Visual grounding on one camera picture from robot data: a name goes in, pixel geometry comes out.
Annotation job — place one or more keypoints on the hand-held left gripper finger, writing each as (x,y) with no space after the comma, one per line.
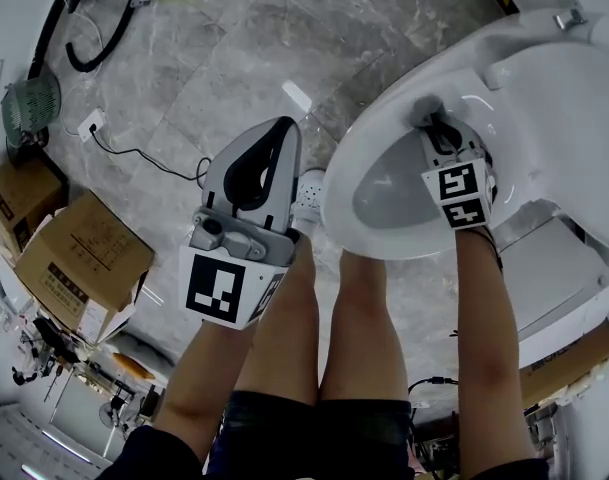
(289,183)
(216,178)

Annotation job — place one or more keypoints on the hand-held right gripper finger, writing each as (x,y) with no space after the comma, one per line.
(428,143)
(464,138)

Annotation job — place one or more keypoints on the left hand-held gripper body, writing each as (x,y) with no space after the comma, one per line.
(209,288)

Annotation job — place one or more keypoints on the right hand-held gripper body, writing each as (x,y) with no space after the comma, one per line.
(459,188)

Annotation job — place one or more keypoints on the grey cleaning cloth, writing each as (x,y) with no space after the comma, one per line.
(424,108)

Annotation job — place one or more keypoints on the person's left forearm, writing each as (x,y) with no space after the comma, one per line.
(204,378)

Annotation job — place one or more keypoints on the person's right forearm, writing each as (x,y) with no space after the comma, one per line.
(489,348)

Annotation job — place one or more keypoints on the white toilet bowl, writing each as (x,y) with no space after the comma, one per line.
(384,203)

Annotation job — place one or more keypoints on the white toilet lid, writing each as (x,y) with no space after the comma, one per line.
(559,118)

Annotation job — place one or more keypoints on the white clog shoe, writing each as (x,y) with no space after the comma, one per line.
(309,195)

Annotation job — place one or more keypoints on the person's left leg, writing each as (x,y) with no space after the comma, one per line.
(279,328)

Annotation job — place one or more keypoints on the person's leg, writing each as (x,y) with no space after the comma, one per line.
(364,328)
(279,328)

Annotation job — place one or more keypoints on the large labelled cardboard box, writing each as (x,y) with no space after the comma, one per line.
(89,248)

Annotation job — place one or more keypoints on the white floor power socket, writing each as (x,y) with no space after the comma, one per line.
(91,125)

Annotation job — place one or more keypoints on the person's right leg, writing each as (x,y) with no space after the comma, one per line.
(364,328)

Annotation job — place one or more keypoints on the navy shirt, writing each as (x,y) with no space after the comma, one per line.
(149,458)

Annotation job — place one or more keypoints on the dark shorts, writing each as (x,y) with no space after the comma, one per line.
(309,438)

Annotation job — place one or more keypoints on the small cardboard box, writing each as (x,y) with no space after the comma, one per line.
(19,198)

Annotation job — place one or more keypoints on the small green fan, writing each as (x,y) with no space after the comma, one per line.
(31,105)

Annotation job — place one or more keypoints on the open cardboard box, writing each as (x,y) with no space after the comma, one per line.
(564,373)

